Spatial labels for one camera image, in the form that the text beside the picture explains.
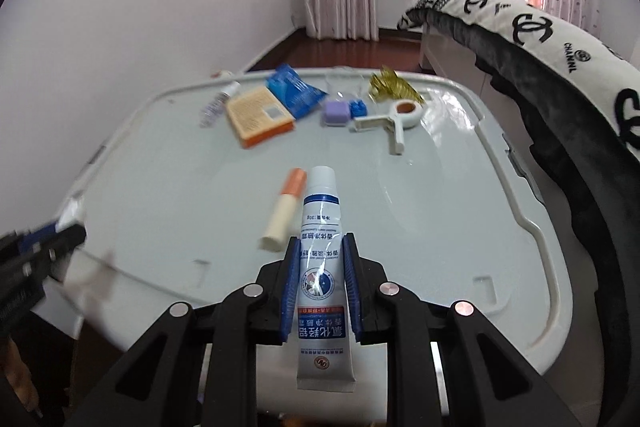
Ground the small blue toy brick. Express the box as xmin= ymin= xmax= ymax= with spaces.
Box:
xmin=348 ymin=98 xmax=368 ymax=119

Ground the small clear vial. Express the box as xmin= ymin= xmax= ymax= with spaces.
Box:
xmin=200 ymin=81 xmax=241 ymax=128

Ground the small purple case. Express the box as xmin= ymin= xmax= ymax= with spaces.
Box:
xmin=322 ymin=98 xmax=352 ymax=127

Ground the white blue ointment tube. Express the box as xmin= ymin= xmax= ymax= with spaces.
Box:
xmin=297 ymin=166 xmax=356 ymax=392

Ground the orange cream lip balm tube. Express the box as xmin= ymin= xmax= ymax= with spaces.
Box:
xmin=259 ymin=168 xmax=307 ymax=253

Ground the clear glass bowl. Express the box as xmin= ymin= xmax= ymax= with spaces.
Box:
xmin=326 ymin=67 xmax=363 ymax=101

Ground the white tape dispenser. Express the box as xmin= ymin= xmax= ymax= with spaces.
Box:
xmin=352 ymin=100 xmax=424 ymax=155

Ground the gold foil wrapper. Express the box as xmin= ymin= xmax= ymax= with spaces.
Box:
xmin=369 ymin=67 xmax=424 ymax=104

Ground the white bed frame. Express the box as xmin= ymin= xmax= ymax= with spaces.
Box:
xmin=421 ymin=26 xmax=501 ymax=108

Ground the orange beige medicine box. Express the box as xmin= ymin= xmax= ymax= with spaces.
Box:
xmin=227 ymin=86 xmax=295 ymax=148

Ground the blue foil packet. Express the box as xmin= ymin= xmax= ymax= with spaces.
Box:
xmin=266 ymin=64 xmax=328 ymax=120

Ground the black white logo blanket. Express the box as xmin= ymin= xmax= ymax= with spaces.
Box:
xmin=397 ymin=0 xmax=640 ymax=287

